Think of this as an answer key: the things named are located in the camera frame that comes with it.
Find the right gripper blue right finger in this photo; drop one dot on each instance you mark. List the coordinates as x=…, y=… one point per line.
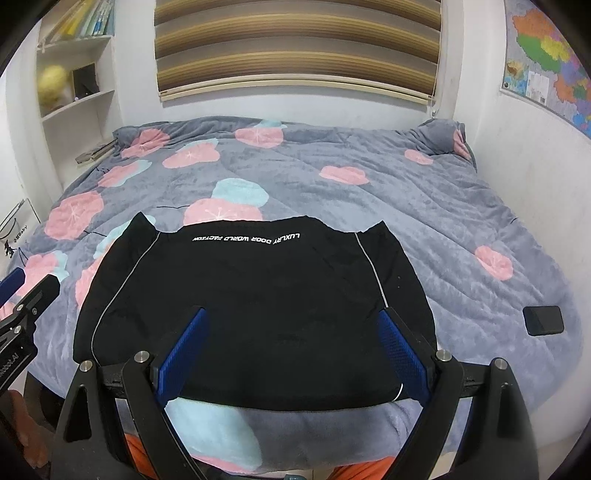
x=409, y=354

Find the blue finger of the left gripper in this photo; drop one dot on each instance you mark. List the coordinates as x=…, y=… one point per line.
x=11, y=284

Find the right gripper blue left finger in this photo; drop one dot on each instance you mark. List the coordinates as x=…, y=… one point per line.
x=176, y=354

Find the black jacket with reflective piping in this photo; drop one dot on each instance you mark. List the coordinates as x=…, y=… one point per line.
x=292, y=306

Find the person's left hand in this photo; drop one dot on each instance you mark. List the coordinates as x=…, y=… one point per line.
x=33, y=437

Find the white printed bag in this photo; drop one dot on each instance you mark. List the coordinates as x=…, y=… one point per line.
x=16, y=227

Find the grey floral bed quilt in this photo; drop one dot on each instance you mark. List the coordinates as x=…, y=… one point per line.
x=477, y=262

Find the orange trousers of person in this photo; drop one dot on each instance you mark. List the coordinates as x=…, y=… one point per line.
x=374, y=470

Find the black smartphone on bed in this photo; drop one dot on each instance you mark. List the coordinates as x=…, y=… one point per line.
x=543, y=320

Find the grey item beside bed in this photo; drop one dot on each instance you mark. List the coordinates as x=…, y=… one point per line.
x=97, y=152

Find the yellow plush toy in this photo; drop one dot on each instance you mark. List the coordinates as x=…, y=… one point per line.
x=54, y=88

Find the black box on shelf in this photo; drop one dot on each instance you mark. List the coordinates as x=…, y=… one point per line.
x=84, y=81

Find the row of books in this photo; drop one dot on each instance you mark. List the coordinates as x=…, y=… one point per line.
x=80, y=20

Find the striped brown window blind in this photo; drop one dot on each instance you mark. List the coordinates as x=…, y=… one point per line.
x=388, y=48

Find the white wall shelf unit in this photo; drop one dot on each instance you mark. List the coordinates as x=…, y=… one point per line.
x=84, y=123

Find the colourful wall map poster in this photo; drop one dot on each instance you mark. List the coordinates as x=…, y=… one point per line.
x=541, y=66

